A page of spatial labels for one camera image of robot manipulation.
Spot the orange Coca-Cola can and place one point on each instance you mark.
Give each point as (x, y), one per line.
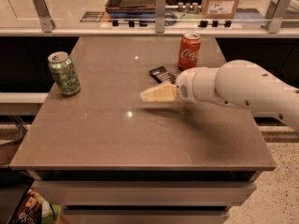
(188, 54)

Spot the green soda can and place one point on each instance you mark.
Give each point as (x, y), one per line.
(64, 74)

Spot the left metal glass bracket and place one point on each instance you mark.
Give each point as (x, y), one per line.
(46, 22)

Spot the metal glass bracket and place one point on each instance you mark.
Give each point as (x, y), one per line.
(281, 14)
(46, 22)
(159, 16)

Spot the lower table drawer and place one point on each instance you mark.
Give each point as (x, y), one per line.
(144, 217)

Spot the table drawer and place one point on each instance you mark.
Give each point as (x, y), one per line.
(144, 217)
(145, 193)

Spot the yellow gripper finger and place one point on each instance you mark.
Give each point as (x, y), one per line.
(165, 92)
(148, 96)

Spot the middle metal glass bracket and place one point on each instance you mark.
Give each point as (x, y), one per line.
(159, 16)

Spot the black rxbar chocolate bar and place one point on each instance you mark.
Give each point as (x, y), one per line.
(161, 75)

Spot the right metal glass bracket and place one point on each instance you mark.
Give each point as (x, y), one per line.
(281, 14)

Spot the black bin lower left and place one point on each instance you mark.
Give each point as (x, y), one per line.
(13, 190)

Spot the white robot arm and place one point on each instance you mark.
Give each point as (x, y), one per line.
(238, 83)

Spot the upper table drawer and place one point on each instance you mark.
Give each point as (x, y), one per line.
(145, 193)

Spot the snack bag on floor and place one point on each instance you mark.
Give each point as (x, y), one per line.
(31, 209)

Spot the cardboard box with label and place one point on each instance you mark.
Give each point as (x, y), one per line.
(219, 9)

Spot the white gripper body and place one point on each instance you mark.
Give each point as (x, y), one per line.
(183, 85)

